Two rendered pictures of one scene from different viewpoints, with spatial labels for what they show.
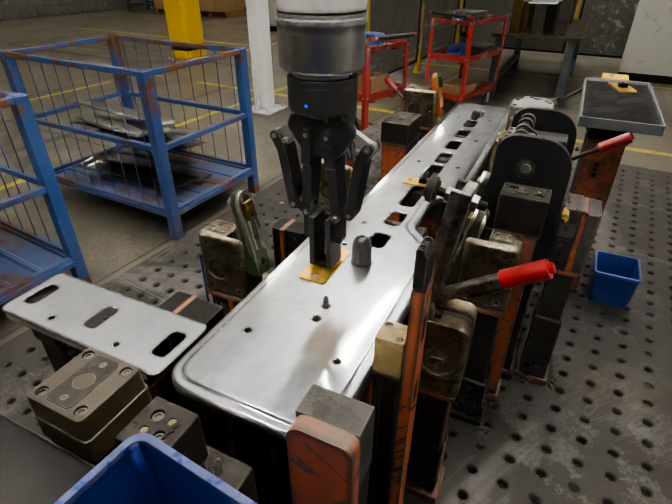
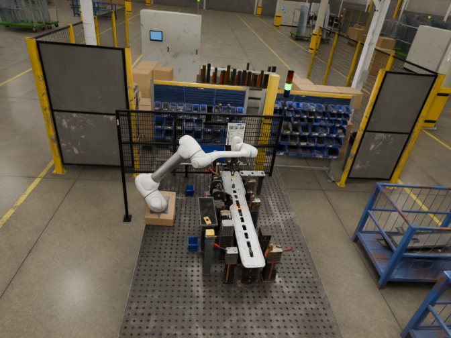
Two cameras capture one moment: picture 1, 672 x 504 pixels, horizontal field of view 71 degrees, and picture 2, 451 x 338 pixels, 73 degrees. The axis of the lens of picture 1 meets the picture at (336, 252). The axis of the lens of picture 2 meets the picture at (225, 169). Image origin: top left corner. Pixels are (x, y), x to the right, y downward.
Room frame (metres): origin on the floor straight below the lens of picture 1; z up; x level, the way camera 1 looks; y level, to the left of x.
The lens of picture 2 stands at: (2.68, -1.71, 2.82)
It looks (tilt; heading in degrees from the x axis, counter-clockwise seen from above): 31 degrees down; 143
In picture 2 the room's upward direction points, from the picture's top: 6 degrees clockwise
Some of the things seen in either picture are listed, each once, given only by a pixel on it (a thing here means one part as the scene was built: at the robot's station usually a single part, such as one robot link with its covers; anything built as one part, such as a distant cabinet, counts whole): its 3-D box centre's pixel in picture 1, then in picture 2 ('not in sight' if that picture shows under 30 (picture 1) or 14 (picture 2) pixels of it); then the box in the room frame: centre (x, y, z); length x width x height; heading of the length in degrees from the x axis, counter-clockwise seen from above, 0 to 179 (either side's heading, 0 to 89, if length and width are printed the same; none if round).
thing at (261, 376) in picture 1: (422, 181); (239, 209); (0.96, -0.19, 1.00); 1.38 x 0.22 x 0.02; 154
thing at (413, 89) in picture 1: (416, 142); (271, 263); (1.55, -0.28, 0.88); 0.15 x 0.11 x 0.36; 64
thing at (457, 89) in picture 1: (463, 61); not in sight; (5.16, -1.32, 0.49); 0.81 x 0.46 x 0.97; 138
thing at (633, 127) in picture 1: (617, 101); (207, 210); (1.00, -0.59, 1.16); 0.37 x 0.14 x 0.02; 154
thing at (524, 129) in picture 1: (509, 248); (216, 206); (0.76, -0.33, 0.94); 0.18 x 0.13 x 0.49; 154
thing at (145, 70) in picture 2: not in sight; (154, 90); (-3.99, 0.97, 0.52); 1.20 x 0.80 x 1.05; 147
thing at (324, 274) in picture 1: (325, 261); not in sight; (0.52, 0.01, 1.07); 0.08 x 0.04 x 0.01; 154
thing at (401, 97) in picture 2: not in sight; (386, 135); (0.50, 3.04, 1.00); 1.04 x 0.14 x 2.00; 60
